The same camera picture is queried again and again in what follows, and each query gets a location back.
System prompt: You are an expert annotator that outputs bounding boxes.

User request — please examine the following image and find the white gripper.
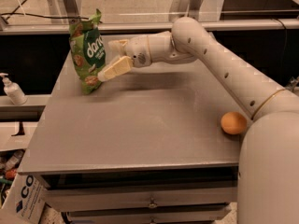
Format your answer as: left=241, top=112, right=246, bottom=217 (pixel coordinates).
left=97, top=35, right=152, bottom=82

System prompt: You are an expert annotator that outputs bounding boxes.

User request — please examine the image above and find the orange fruit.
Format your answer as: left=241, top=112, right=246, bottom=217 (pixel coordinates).
left=221, top=112, right=247, bottom=134

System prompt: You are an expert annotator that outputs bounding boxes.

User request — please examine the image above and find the black cable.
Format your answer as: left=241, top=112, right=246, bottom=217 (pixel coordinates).
left=0, top=0, right=104, bottom=24

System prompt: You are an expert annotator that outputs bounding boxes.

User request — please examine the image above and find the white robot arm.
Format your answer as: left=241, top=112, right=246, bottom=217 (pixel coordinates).
left=97, top=17, right=299, bottom=224

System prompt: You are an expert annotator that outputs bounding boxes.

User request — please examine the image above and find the white printed cardboard box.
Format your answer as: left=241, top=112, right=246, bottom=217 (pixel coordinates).
left=0, top=175, right=45, bottom=224

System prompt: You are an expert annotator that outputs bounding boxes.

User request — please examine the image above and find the white pump bottle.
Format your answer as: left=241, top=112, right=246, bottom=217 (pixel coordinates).
left=0, top=73, right=27, bottom=105

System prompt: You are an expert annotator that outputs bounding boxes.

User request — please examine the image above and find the grey drawer cabinet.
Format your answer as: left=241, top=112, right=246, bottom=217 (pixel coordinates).
left=19, top=62, right=240, bottom=224

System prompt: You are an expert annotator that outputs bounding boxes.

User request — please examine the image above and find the metal frame rail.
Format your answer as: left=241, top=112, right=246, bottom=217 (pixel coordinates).
left=0, top=19, right=299, bottom=35

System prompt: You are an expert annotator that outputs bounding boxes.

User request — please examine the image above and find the upper drawer knob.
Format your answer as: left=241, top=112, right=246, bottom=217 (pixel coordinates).
left=148, top=199, right=158, bottom=209

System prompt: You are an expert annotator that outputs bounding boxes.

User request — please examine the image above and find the green rice chip bag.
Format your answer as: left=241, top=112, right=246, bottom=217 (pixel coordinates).
left=69, top=9, right=106, bottom=94

